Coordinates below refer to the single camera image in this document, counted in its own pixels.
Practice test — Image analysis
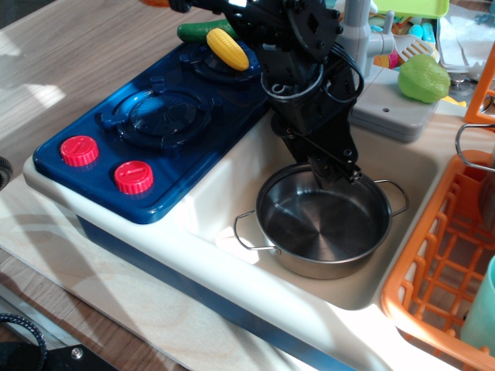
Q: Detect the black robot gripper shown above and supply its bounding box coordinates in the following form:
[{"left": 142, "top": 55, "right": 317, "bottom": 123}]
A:
[{"left": 261, "top": 61, "right": 362, "bottom": 190}]

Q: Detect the stainless steel pan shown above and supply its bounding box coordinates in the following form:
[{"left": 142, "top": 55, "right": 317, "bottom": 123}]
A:
[{"left": 233, "top": 163, "right": 410, "bottom": 280}]

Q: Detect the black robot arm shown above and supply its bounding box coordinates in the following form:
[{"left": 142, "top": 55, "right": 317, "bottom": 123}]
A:
[{"left": 169, "top": 1, "right": 364, "bottom": 189}]

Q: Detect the cream toy sink unit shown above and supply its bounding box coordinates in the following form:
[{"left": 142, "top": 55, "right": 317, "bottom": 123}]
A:
[{"left": 23, "top": 102, "right": 466, "bottom": 370}]

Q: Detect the blue toy stove top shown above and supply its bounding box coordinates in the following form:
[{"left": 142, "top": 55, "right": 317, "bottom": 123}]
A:
[{"left": 32, "top": 43, "right": 268, "bottom": 224}]

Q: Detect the red right stove knob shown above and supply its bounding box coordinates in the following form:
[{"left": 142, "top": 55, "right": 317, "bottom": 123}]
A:
[{"left": 114, "top": 160, "right": 155, "bottom": 195}]

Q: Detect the red stove knob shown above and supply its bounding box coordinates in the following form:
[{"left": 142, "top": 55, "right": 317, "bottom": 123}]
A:
[
  {"left": 114, "top": 160, "right": 155, "bottom": 195},
  {"left": 60, "top": 135, "right": 100, "bottom": 167}
]

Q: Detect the red left stove knob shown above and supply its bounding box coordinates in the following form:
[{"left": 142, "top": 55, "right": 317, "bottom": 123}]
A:
[{"left": 60, "top": 135, "right": 100, "bottom": 167}]

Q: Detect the grey toy faucet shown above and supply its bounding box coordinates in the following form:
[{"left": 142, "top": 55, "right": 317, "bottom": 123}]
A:
[{"left": 337, "top": 1, "right": 437, "bottom": 142}]

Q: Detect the light green toy pepper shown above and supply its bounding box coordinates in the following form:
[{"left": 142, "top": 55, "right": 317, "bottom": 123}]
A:
[{"left": 398, "top": 54, "right": 450, "bottom": 104}]

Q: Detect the white toy spatula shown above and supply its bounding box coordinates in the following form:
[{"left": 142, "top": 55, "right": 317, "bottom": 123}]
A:
[{"left": 394, "top": 34, "right": 437, "bottom": 63}]

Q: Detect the orange dish rack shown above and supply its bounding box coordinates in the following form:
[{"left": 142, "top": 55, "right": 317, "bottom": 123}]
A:
[{"left": 381, "top": 42, "right": 495, "bottom": 371}]

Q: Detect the yellow toy corn cob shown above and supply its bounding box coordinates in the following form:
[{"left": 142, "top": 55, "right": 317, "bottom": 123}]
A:
[{"left": 207, "top": 28, "right": 250, "bottom": 71}]

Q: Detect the lime green tray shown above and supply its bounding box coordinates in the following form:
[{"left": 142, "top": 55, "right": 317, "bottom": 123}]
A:
[{"left": 374, "top": 0, "right": 449, "bottom": 19}]

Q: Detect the green toy cucumber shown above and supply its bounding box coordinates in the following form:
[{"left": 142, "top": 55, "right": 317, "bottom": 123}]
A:
[{"left": 176, "top": 19, "right": 240, "bottom": 43}]

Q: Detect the teal plastic cup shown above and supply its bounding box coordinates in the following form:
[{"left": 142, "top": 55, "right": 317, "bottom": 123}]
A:
[{"left": 460, "top": 258, "right": 495, "bottom": 356}]

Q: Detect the orange transparent container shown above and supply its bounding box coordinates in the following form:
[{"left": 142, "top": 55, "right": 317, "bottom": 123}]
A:
[{"left": 142, "top": 0, "right": 170, "bottom": 8}]

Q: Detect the black bracket with screw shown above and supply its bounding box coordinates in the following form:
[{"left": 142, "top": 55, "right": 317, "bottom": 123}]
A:
[{"left": 44, "top": 345, "right": 117, "bottom": 371}]

